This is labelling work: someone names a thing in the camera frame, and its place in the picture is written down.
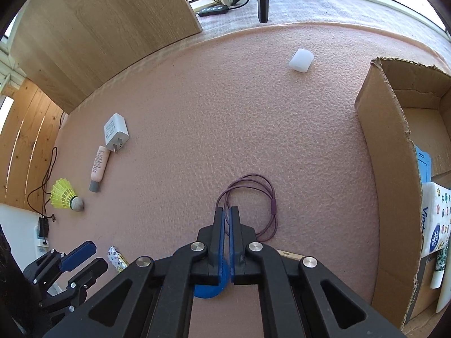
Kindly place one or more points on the pink cosmetic tube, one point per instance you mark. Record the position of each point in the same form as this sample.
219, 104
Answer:
98, 168

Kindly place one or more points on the patterned lighter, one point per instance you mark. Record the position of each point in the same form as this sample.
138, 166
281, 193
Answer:
117, 259

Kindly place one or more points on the pink towel mat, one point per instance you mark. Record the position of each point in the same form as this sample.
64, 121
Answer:
201, 116

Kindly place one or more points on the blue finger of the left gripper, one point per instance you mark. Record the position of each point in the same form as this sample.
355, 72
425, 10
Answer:
78, 256

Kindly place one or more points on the brown cardboard box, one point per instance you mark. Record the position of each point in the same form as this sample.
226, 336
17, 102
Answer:
403, 107

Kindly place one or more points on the wooden board panel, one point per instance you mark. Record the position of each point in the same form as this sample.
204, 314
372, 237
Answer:
70, 48

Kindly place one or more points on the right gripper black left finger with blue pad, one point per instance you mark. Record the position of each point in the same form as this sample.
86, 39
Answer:
208, 266

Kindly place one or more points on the white charger plug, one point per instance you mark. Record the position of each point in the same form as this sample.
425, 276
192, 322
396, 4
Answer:
116, 133

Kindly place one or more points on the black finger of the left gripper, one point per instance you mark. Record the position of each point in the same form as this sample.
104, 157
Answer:
88, 276

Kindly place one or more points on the patterned tissue pack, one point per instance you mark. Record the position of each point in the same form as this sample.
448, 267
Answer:
435, 218

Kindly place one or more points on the blue round tape measure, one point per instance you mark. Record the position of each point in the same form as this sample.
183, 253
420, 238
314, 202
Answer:
210, 291

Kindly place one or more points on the green white lip balm tube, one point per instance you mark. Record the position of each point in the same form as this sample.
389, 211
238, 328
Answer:
439, 269

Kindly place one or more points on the yellow shuttlecock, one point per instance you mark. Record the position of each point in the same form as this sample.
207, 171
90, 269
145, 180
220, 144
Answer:
63, 196

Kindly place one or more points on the checkered bed sheet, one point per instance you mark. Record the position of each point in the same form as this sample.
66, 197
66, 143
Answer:
362, 13

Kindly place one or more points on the white blue sunscreen bottle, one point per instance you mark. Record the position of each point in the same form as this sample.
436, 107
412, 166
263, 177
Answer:
445, 292

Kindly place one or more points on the black power strip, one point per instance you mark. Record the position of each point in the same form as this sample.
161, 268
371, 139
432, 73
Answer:
213, 10

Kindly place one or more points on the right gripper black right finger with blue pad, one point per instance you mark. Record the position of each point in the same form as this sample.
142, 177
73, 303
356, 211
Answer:
243, 269

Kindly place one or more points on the blue phone stand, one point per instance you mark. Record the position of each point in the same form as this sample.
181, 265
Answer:
424, 162

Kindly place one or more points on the white eraser block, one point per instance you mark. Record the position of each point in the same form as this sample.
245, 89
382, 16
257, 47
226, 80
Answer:
301, 60

